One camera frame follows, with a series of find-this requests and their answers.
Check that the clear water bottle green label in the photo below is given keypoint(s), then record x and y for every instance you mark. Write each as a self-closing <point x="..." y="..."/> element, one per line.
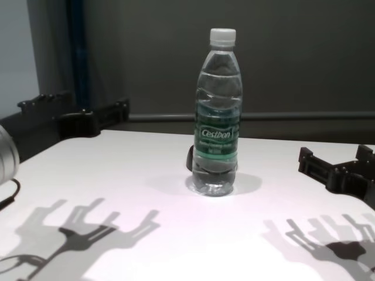
<point x="218" y="117"/>

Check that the blue vertical frame post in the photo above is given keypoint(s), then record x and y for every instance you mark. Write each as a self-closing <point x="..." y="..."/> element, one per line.
<point x="80" y="58"/>

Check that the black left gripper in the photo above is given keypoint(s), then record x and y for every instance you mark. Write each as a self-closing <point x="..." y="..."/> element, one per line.
<point x="38" y="131"/>

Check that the grey horizontal rail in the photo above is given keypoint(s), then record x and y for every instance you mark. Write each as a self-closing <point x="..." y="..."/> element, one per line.
<point x="164" y="117"/>

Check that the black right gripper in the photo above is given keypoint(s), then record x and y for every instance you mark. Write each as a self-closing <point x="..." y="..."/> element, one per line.
<point x="354" y="181"/>

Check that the green YES button black base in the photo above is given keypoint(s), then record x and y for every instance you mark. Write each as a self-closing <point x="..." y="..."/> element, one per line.
<point x="189" y="159"/>

